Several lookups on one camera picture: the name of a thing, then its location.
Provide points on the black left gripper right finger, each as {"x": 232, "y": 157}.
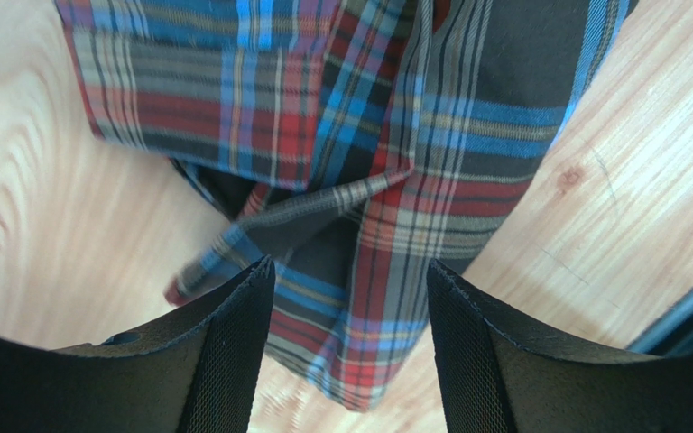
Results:
{"x": 501, "y": 370}

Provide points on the brown blue red plaid shirt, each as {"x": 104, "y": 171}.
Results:
{"x": 352, "y": 142}

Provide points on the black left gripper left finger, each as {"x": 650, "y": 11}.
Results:
{"x": 194, "y": 369}

